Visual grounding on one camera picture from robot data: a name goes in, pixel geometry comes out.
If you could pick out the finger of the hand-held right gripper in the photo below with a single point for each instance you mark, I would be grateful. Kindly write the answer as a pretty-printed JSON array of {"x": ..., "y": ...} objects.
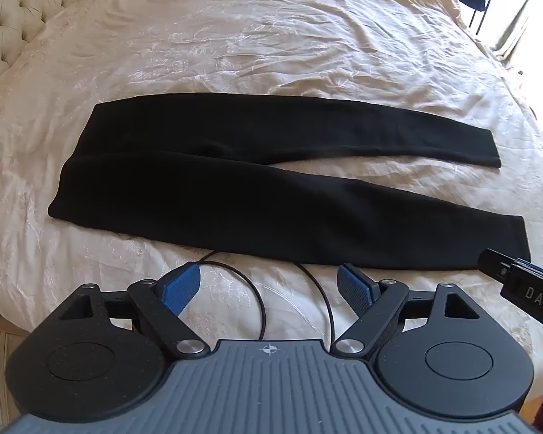
[{"x": 493, "y": 264}]

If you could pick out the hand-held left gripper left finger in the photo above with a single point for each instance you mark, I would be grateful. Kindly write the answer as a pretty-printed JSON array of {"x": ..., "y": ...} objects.
[{"x": 183, "y": 287}]

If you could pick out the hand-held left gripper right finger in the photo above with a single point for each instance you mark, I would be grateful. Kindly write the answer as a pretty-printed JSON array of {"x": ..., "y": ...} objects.
[{"x": 355, "y": 289}]

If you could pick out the black pants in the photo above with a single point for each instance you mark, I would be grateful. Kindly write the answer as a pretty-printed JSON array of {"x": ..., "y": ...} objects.
[{"x": 235, "y": 190}]

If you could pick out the white curtain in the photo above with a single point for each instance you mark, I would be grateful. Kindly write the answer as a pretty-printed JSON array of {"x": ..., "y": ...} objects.
[{"x": 522, "y": 18}]

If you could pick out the cream embroidered bedspread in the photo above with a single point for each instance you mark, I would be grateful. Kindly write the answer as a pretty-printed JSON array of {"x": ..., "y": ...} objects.
[{"x": 253, "y": 40}]

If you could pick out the cream tufted headboard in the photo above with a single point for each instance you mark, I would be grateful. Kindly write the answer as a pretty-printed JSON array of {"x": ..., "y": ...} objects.
[{"x": 13, "y": 13}]

